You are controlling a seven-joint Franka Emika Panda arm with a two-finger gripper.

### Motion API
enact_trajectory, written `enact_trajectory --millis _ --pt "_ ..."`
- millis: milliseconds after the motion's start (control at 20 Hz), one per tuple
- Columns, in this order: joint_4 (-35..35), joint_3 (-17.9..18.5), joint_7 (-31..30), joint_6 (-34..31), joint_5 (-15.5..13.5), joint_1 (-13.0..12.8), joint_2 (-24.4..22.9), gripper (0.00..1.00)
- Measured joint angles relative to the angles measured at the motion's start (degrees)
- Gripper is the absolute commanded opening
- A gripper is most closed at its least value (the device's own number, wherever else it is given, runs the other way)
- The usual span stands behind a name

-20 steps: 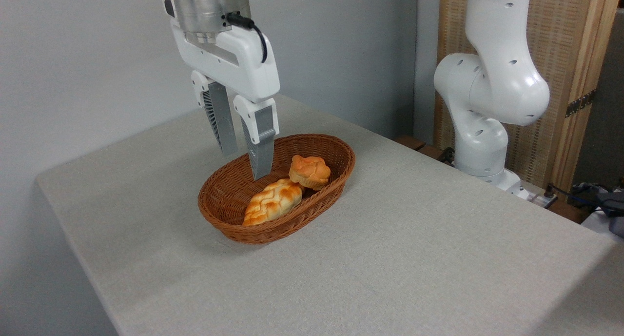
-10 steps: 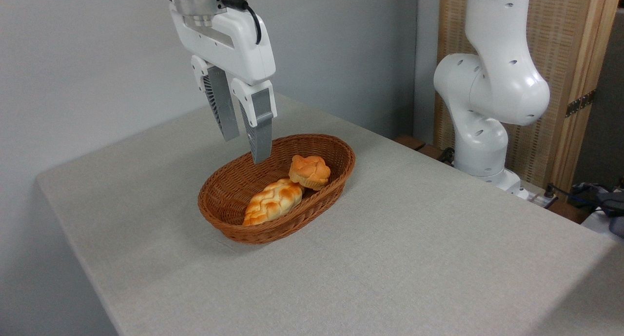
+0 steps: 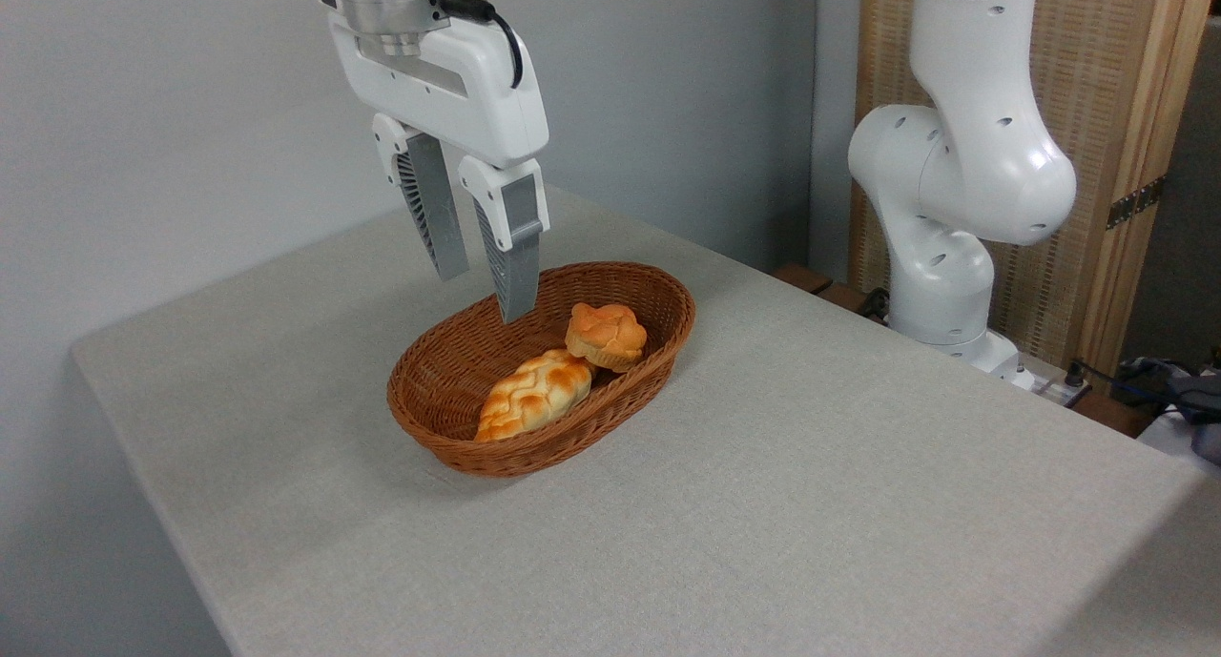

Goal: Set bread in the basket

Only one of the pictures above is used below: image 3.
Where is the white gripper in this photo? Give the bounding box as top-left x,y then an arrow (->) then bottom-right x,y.
327,10 -> 551,325

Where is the wooden woven folding screen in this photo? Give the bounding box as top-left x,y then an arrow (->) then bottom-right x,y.
847,0 -> 1221,381

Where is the grey blue bag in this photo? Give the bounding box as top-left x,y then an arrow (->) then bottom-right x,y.
1130,357 -> 1221,465

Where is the metal screen hinge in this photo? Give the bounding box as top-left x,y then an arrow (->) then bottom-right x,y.
1107,175 -> 1167,231

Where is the long braided bread loaf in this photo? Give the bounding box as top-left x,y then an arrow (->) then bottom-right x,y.
474,348 -> 597,443

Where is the grey tablecloth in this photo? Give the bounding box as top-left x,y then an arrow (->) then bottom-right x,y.
69,178 -> 1221,657

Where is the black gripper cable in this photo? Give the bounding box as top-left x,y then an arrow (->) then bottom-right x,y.
439,0 -> 525,90

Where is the round knotted bread roll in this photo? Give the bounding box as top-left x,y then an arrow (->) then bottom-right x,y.
565,302 -> 648,374

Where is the dark cable bundle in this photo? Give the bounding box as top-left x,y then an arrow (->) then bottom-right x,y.
1078,356 -> 1221,420

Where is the brown wicker oval basket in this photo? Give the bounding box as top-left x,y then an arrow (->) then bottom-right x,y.
386,261 -> 696,478

